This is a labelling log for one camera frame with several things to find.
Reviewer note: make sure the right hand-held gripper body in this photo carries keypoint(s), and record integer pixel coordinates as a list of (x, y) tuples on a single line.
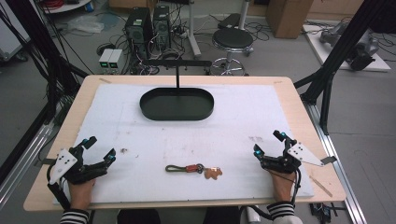
[(288, 161)]

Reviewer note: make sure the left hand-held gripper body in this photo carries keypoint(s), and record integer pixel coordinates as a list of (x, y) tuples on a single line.
[(63, 163)]

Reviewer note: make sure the black oval tray key stand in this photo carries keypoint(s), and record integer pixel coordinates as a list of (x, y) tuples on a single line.
[(176, 104)]

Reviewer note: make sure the person's right hand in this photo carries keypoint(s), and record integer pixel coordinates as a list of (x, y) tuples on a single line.
[(282, 186)]

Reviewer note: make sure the person's left hand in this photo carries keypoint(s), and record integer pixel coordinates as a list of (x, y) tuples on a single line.
[(81, 194)]

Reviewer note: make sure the thin wooden stick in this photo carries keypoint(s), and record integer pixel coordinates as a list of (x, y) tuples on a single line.
[(320, 186)]

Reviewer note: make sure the black parts on floor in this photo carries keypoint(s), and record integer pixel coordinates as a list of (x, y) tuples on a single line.
[(322, 212)]

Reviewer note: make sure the white foam mat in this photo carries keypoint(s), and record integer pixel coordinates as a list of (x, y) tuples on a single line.
[(193, 140)]

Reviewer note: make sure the person's legs dark trousers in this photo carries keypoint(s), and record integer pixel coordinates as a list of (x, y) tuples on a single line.
[(138, 217)]

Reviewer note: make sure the white power supply unit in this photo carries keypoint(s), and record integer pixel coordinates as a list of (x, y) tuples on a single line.
[(115, 59), (105, 59)]

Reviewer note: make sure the white platform board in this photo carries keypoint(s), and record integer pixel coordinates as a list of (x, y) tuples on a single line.
[(317, 46)]

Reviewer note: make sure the black round stool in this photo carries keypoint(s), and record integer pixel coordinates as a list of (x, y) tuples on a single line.
[(233, 40)]

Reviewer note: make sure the clear plastic bag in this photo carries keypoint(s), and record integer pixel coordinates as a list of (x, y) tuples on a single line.
[(85, 24)]

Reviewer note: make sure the brown cardboard box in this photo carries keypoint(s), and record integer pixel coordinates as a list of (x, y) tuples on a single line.
[(288, 17)]

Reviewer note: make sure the black computer tower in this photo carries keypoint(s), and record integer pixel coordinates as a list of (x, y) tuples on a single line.
[(162, 26), (137, 29)]

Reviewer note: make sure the black flat bag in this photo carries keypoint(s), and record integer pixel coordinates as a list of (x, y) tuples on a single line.
[(229, 21)]

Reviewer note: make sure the white desk leg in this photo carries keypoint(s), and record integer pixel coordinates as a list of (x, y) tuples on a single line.
[(193, 34)]

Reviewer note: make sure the white round table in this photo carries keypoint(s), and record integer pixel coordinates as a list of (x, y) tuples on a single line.
[(65, 5)]

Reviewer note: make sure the aluminium rail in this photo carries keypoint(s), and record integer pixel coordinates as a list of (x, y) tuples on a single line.
[(28, 155), (337, 174)]

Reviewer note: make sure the black metal frame strut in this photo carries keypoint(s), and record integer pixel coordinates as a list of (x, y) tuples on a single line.
[(46, 46), (339, 49)]

